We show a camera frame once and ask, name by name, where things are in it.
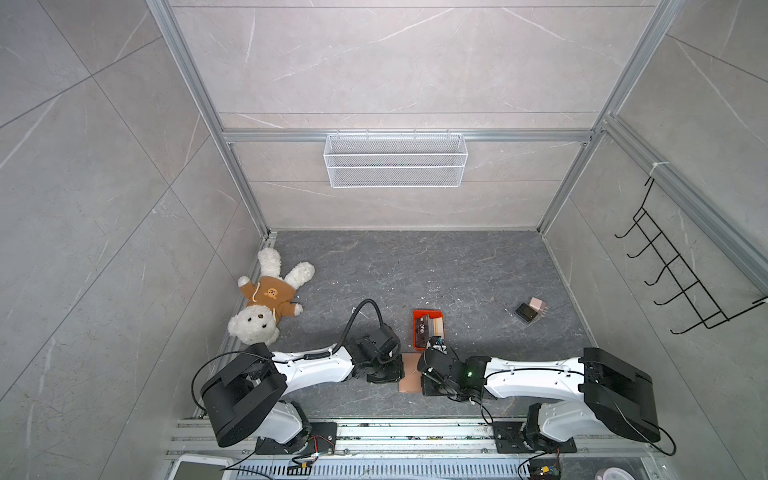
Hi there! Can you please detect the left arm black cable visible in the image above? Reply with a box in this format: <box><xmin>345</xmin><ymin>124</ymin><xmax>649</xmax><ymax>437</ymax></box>
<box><xmin>332</xmin><ymin>298</ymin><xmax>385</xmax><ymax>355</ymax></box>

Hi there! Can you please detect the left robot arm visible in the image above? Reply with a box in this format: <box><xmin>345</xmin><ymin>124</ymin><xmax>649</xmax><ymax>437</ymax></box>
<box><xmin>200</xmin><ymin>324</ymin><xmax>404</xmax><ymax>448</ymax></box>

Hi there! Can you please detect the red plastic tray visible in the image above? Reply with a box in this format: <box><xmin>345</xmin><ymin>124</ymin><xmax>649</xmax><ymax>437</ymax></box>
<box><xmin>412</xmin><ymin>309</ymin><xmax>445</xmax><ymax>351</ymax></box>

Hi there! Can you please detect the white wire mesh basket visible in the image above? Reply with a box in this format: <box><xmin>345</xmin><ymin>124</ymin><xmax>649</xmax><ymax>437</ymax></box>
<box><xmin>323</xmin><ymin>133</ymin><xmax>469</xmax><ymax>188</ymax></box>

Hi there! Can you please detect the black wire hook rack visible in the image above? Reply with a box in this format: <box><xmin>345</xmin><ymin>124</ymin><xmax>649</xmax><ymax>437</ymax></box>
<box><xmin>614</xmin><ymin>177</ymin><xmax>767</xmax><ymax>336</ymax></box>

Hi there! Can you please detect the white tablet device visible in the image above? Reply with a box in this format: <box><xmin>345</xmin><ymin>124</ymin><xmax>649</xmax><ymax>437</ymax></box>
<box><xmin>168</xmin><ymin>454</ymin><xmax>237</xmax><ymax>480</ymax></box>

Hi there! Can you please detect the aluminium rail frame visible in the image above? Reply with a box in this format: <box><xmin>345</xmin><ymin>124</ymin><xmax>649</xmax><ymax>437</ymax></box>
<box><xmin>161</xmin><ymin>417</ymin><xmax>674</xmax><ymax>479</ymax></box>

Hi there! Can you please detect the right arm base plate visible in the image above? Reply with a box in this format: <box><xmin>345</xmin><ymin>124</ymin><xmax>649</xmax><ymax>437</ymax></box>
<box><xmin>491</xmin><ymin>421</ymin><xmax>577</xmax><ymax>454</ymax></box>

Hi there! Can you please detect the small black pink box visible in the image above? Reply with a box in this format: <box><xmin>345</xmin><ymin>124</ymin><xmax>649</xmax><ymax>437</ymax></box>
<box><xmin>515</xmin><ymin>297</ymin><xmax>548</xmax><ymax>324</ymax></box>

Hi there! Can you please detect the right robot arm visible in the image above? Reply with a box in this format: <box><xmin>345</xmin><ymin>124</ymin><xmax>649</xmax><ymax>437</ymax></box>
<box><xmin>418</xmin><ymin>338</ymin><xmax>661</xmax><ymax>451</ymax></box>

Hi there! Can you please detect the tan leather card holder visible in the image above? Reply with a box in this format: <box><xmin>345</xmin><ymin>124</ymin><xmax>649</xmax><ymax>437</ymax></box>
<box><xmin>398</xmin><ymin>352</ymin><xmax>422</xmax><ymax>394</ymax></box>

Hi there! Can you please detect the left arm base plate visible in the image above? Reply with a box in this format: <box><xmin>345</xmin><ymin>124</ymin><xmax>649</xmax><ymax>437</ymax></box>
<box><xmin>256</xmin><ymin>422</ymin><xmax>338</xmax><ymax>456</ymax></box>

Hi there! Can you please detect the white teddy bear brown shirt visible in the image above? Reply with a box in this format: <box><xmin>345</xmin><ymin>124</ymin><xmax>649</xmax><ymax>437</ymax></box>
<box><xmin>228</xmin><ymin>248</ymin><xmax>315</xmax><ymax>346</ymax></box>

